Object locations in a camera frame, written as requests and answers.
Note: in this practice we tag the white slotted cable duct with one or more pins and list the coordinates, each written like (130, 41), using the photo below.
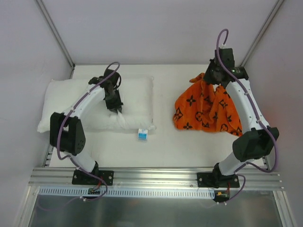
(124, 192)

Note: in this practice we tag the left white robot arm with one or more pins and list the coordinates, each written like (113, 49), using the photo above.
(66, 130)

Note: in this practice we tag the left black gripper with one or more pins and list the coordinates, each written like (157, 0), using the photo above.
(114, 104)

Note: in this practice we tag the orange patterned pillowcase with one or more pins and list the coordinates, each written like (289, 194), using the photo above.
(203, 107)

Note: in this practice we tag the aluminium mounting rail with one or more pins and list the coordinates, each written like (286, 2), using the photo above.
(157, 178)

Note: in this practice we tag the white pillow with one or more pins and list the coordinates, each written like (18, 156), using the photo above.
(136, 95)

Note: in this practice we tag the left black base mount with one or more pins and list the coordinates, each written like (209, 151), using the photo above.
(81, 178)

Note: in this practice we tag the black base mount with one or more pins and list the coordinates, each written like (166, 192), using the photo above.
(209, 180)
(81, 178)

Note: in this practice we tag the aluminium frame post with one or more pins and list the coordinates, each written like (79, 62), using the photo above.
(51, 25)
(273, 12)

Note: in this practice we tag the right aluminium frame post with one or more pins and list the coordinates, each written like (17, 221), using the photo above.
(273, 12)

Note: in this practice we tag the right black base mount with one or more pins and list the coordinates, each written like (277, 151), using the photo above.
(209, 180)

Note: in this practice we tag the blue white pillow tag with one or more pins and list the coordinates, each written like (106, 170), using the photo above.
(142, 134)

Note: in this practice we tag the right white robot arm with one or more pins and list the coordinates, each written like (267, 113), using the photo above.
(258, 138)

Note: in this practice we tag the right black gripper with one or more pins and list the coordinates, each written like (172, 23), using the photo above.
(213, 79)

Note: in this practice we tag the left aluminium frame post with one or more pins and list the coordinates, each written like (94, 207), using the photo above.
(51, 25)

